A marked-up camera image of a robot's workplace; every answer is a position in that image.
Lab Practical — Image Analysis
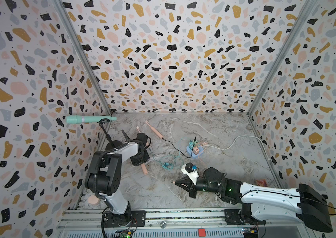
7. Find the blue power strip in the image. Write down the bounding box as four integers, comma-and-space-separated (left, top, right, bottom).
186, 145, 204, 159

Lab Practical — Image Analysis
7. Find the teal charger cube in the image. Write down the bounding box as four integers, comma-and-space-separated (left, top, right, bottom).
187, 141, 194, 150

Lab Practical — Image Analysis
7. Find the pink toothbrush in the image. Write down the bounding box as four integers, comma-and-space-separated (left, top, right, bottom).
136, 126, 151, 148
140, 164, 148, 175
145, 121, 164, 139

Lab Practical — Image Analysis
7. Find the red button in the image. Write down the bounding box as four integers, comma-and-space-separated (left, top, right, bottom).
198, 229, 206, 237

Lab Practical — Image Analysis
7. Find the metal base rail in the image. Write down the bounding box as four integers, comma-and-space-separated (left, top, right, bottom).
57, 206, 310, 238

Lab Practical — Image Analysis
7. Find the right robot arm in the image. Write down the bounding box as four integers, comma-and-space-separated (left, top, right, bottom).
174, 163, 333, 233

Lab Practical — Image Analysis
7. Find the black charging cable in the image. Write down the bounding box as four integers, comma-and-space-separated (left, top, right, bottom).
161, 136, 198, 158

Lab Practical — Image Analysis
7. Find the pink charger cube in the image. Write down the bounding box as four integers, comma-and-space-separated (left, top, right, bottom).
193, 146, 200, 155

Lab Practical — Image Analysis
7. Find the mint green microphone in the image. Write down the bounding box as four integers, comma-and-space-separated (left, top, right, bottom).
66, 115, 117, 125

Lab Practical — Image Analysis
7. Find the white power strip cable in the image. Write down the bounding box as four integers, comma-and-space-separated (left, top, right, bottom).
202, 135, 271, 163

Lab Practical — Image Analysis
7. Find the red smartphone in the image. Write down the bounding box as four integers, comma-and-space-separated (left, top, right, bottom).
256, 179, 268, 187

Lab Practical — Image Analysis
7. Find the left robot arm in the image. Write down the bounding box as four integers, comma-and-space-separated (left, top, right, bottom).
85, 132, 151, 229

